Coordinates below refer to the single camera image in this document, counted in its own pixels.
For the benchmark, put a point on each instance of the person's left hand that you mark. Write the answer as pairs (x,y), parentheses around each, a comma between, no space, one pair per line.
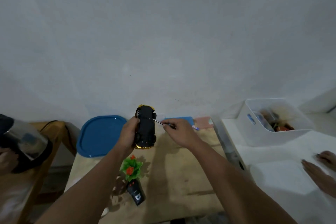
(126,133)

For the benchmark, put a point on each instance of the person's right hand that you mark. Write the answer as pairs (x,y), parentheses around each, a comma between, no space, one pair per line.
(181,133)

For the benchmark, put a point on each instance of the person's left thumb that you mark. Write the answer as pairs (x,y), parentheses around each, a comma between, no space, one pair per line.
(135,121)

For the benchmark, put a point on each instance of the person's right thumb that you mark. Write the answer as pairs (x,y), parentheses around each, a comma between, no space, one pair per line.
(169,127)

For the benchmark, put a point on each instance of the black and yellow toy car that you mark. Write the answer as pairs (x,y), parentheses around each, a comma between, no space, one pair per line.
(146,128)

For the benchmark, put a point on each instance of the person's right forearm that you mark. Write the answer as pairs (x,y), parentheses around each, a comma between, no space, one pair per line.
(236,181)

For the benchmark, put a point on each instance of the person's left forearm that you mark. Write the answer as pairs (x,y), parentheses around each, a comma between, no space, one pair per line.
(84,187)

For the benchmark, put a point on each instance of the blue flat box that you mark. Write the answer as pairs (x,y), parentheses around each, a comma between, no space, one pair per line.
(181,119)

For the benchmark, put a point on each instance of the blue plastic container lid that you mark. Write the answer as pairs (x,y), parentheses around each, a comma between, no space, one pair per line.
(101,136)

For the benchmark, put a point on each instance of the artificial plant with orange flowers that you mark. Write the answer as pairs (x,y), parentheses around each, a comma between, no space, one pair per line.
(132,167)

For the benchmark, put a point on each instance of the black remote control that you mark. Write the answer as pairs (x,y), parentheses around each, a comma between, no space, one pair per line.
(136,192)

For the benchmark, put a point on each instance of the wooden side table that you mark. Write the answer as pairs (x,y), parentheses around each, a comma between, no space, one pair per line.
(56,132)

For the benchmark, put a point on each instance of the white plastic storage basket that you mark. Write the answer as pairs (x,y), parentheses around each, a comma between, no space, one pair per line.
(252,132)

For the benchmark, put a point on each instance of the orange and black small item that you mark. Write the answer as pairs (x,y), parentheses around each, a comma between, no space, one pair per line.
(283,127)

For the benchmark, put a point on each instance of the white appliance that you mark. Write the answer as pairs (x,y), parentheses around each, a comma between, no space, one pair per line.
(278,179)

